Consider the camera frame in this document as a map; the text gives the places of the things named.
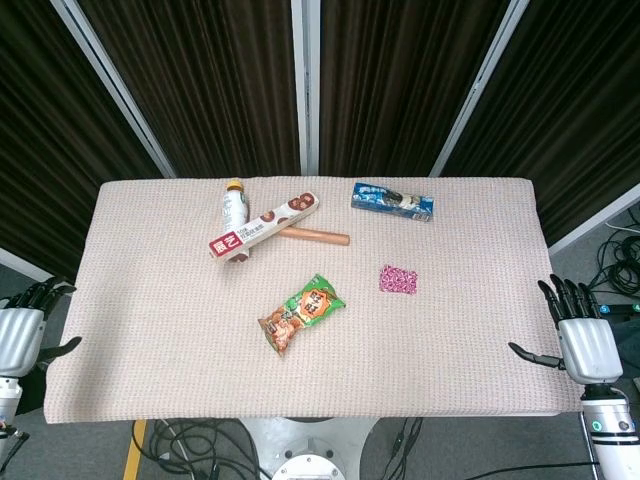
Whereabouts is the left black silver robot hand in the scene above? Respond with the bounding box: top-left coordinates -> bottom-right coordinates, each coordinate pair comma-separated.
0,277 -> 83,377

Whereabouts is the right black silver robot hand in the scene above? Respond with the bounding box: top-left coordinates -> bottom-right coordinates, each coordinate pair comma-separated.
508,273 -> 625,385

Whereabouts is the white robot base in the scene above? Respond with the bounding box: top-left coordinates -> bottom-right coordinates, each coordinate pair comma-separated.
239,417 -> 377,480

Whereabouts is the power strip with lit buttons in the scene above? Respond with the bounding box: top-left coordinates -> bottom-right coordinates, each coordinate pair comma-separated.
597,301 -> 640,317

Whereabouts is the pink woven table cloth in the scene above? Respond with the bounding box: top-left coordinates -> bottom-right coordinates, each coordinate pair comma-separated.
43,175 -> 591,425

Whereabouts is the yellow floor tape strip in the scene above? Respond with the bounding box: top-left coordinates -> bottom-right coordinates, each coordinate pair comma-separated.
122,419 -> 149,480

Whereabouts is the dark brown curtain panel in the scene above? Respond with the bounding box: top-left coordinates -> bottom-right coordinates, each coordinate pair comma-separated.
0,0 -> 164,281
442,0 -> 640,246
319,0 -> 514,177
77,0 -> 301,179

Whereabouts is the blue cookie box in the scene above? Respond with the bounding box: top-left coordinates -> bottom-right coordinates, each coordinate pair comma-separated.
350,181 -> 435,223

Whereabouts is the white bottle tan cap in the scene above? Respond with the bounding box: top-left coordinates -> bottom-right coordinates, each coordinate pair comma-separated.
221,180 -> 250,236

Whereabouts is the long white box red label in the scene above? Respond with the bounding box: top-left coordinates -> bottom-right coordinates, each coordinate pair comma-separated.
208,191 -> 321,265

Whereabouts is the green snack bag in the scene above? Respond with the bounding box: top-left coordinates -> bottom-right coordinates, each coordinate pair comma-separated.
257,273 -> 346,357

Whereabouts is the black floor cable bundle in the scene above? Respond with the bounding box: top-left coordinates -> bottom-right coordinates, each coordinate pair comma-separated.
134,418 -> 271,480
364,417 -> 601,480
574,207 -> 640,301

